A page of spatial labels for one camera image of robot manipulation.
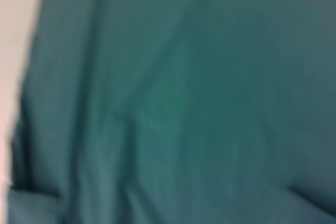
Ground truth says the teal t-shirt with beige print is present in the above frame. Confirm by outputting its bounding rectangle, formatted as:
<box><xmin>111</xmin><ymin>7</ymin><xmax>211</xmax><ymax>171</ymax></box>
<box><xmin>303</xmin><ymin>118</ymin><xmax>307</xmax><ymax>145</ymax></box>
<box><xmin>5</xmin><ymin>0</ymin><xmax>336</xmax><ymax>224</ymax></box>

